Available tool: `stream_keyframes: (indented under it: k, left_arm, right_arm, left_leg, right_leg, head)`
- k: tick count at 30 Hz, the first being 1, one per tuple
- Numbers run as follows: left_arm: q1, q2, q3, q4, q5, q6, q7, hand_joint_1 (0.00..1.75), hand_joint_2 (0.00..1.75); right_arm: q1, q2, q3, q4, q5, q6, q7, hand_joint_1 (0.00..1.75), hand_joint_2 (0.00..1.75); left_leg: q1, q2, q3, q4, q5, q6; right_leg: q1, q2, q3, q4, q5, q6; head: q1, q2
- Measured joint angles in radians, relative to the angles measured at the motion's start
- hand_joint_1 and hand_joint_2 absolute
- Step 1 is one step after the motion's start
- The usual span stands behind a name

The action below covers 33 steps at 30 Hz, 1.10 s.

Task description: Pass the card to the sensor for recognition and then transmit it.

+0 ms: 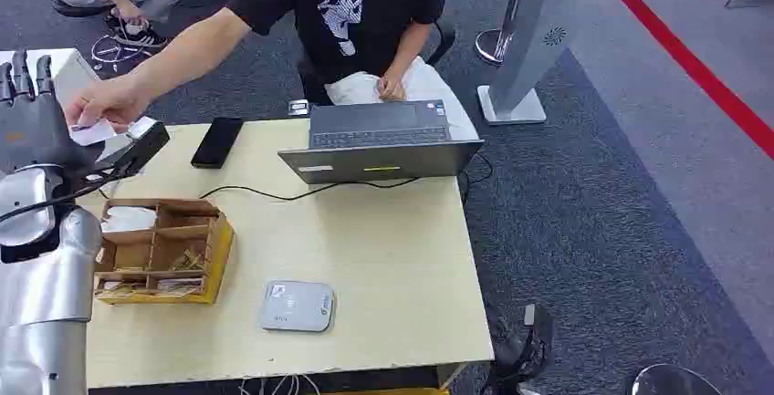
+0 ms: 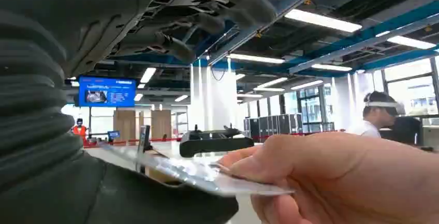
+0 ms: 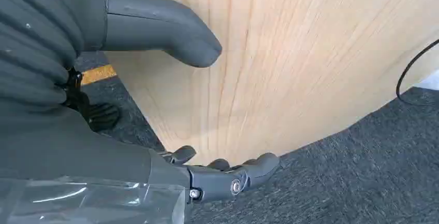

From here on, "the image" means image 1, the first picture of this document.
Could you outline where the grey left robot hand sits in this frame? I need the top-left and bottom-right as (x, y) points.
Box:
(0, 49), (99, 177)

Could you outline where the person's right hand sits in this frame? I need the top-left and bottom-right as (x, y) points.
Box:
(63, 77), (153, 135)

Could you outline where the person's left hand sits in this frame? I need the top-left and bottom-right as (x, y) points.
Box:
(375, 71), (408, 103)

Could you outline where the grey laptop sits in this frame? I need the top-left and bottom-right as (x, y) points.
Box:
(277, 99), (486, 186)

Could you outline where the white card stack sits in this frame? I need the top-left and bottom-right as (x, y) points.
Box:
(101, 205), (159, 234)

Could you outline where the black smartphone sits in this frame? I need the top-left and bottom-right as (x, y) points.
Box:
(190, 117), (245, 171)

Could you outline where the grey kiosk stand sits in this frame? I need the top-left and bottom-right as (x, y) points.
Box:
(476, 0), (580, 126)

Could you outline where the wooden card box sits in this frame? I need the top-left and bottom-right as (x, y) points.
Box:
(93, 198), (235, 307)

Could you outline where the printed card stack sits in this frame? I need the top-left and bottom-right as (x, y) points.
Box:
(155, 277), (204, 296)

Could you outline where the white card reader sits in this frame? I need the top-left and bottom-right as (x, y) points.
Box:
(259, 280), (336, 334)

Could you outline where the black robot foot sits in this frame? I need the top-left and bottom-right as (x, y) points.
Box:
(482, 303), (555, 395)

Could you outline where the round chrome base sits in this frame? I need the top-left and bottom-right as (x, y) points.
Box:
(628, 363), (725, 395)

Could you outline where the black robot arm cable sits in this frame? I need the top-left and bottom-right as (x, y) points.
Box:
(0, 165), (125, 224)

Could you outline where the chrome stanchion post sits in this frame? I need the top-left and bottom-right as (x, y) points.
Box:
(474, 0), (531, 67)

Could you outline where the black laptop cable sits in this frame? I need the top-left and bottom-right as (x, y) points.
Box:
(199, 153), (495, 203)

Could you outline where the white cable bundle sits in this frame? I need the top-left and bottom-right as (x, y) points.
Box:
(238, 374), (322, 395)

